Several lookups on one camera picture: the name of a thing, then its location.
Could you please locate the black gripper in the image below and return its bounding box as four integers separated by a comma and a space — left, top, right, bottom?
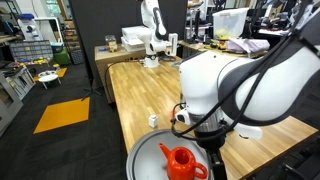
194, 114, 225, 152

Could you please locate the small white round stool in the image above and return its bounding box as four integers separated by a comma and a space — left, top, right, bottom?
38, 70, 60, 88

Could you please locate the white boxes stack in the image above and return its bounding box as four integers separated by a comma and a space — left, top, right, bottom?
121, 26, 148, 52

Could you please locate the round grey metal tray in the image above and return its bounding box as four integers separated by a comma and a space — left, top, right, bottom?
126, 129, 214, 180

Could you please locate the small white container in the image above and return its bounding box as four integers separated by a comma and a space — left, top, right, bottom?
149, 114, 158, 128

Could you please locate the clear plastic storage bin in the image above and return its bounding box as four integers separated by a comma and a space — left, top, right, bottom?
213, 8, 248, 39

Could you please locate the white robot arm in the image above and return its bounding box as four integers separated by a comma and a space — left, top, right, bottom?
179, 12, 320, 150

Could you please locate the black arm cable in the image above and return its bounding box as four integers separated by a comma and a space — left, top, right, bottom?
170, 0, 313, 139

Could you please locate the red teapot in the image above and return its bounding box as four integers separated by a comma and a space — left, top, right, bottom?
159, 143, 208, 180

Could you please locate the orange floor mat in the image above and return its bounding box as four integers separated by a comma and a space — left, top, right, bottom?
34, 98, 90, 134

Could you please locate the grey parts organizer case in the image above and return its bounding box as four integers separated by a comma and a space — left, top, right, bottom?
9, 40, 53, 61

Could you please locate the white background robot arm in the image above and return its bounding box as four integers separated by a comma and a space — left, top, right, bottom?
138, 0, 178, 68

